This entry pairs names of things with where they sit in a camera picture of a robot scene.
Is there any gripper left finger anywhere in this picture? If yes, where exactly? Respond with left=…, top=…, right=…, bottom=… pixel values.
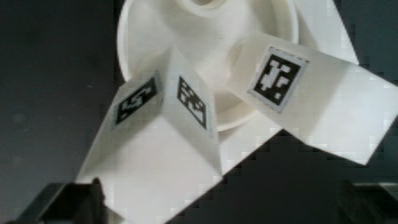
left=10, top=179, right=108, bottom=224

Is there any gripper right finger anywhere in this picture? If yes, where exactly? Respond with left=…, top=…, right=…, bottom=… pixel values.
left=335, top=181, right=398, bottom=224

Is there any white stool leg with tag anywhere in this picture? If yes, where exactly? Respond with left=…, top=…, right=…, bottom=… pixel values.
left=227, top=33, right=398, bottom=164

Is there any white round stool seat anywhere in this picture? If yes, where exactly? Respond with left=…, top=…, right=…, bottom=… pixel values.
left=117, top=0, right=298, bottom=130

